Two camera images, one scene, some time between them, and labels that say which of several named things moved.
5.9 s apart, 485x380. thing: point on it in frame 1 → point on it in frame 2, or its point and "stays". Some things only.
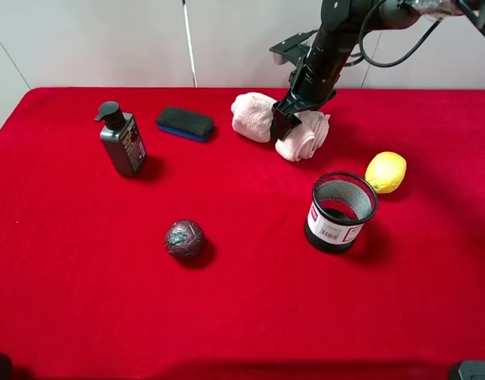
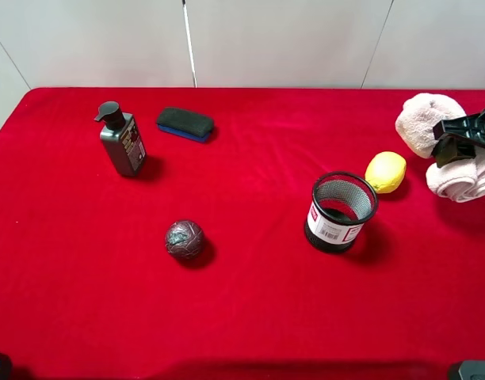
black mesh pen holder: [341, 204] stays
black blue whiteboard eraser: [185, 123] stays
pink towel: [252, 118] → [460, 180]
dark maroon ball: [183, 238] stays
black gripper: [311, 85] → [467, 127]
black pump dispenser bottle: [122, 139] stays
